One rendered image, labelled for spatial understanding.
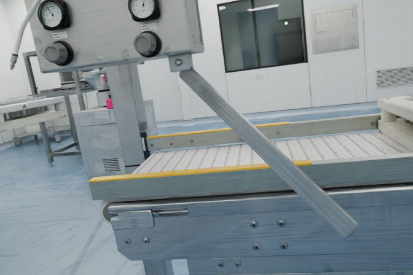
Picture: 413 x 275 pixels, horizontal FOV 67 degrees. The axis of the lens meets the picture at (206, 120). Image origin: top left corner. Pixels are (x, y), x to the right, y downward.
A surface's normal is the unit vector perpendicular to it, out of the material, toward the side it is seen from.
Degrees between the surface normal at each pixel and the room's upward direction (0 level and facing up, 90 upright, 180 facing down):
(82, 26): 90
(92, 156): 89
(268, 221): 90
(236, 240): 90
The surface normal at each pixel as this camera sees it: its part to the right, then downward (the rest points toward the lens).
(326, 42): -0.24, 0.21
